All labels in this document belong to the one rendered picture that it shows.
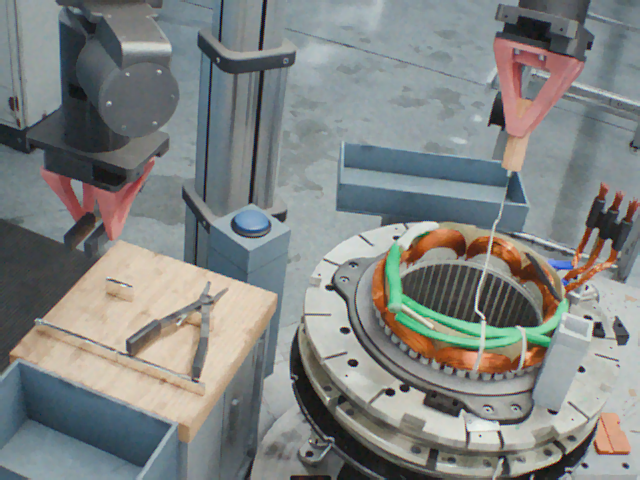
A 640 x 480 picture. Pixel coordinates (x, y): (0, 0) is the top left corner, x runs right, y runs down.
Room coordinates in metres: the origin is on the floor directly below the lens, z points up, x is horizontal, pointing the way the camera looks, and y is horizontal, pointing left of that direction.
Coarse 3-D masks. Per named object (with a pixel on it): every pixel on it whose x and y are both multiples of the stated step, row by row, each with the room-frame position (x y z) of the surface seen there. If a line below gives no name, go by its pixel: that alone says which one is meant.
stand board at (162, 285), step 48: (96, 288) 0.62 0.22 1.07; (144, 288) 0.63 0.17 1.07; (192, 288) 0.64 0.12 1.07; (240, 288) 0.65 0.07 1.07; (48, 336) 0.54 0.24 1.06; (96, 336) 0.55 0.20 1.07; (192, 336) 0.57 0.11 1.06; (240, 336) 0.58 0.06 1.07; (96, 384) 0.49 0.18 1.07; (144, 384) 0.50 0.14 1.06; (192, 432) 0.46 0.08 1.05
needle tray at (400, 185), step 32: (352, 160) 0.99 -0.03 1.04; (384, 160) 0.99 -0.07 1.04; (416, 160) 0.99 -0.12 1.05; (448, 160) 0.99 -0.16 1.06; (480, 160) 1.00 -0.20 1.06; (352, 192) 0.88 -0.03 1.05; (384, 192) 0.88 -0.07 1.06; (416, 192) 0.89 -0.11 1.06; (448, 192) 0.96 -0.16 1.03; (480, 192) 0.98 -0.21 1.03; (512, 192) 0.97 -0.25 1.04; (384, 224) 0.94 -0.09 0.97; (480, 224) 0.89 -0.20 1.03; (512, 224) 0.89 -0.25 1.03
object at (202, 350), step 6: (204, 342) 0.53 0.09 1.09; (198, 348) 0.52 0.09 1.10; (204, 348) 0.53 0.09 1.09; (198, 354) 0.52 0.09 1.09; (204, 354) 0.52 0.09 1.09; (198, 360) 0.51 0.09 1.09; (204, 360) 0.52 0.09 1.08; (192, 366) 0.50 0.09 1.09; (198, 366) 0.50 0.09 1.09; (192, 372) 0.50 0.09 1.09; (198, 372) 0.50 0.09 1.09; (198, 378) 0.50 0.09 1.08
